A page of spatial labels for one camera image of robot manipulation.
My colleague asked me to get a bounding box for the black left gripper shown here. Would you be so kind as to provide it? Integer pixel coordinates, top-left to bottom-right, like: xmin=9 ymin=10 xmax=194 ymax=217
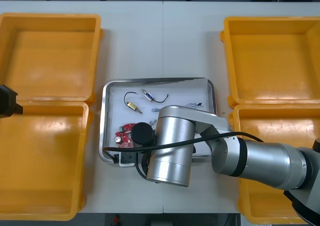
xmin=0 ymin=84 xmax=24 ymax=120

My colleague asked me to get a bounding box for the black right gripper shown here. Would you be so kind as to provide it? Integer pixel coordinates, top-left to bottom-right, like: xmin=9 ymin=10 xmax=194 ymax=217
xmin=138 ymin=152 xmax=151 ymax=167

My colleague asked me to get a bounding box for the thin harness with metal terminals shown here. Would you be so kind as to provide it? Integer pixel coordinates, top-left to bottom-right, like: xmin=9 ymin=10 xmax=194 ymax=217
xmin=149 ymin=107 xmax=162 ymax=126

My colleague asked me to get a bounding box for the brass-coloured metal solenoid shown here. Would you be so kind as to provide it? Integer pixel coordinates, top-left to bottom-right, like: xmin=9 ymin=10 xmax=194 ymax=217
xmin=124 ymin=91 xmax=144 ymax=115

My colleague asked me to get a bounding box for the blue label metal solenoid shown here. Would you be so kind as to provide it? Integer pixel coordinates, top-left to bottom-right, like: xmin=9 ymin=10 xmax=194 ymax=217
xmin=140 ymin=88 xmax=170 ymax=104

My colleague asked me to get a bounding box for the round red circuit board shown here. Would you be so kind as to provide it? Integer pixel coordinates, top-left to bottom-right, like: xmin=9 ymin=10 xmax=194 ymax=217
xmin=115 ymin=122 xmax=138 ymax=150

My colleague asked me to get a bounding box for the steel tray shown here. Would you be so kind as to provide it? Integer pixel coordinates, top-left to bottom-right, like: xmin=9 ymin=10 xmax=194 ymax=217
xmin=98 ymin=77 xmax=219 ymax=165

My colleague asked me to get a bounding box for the yellow-orange plastic bin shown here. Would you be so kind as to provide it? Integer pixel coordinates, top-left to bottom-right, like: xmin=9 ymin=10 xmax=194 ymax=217
xmin=0 ymin=100 xmax=95 ymax=222
xmin=0 ymin=12 xmax=104 ymax=103
xmin=219 ymin=16 xmax=320 ymax=109
xmin=228 ymin=103 xmax=320 ymax=225

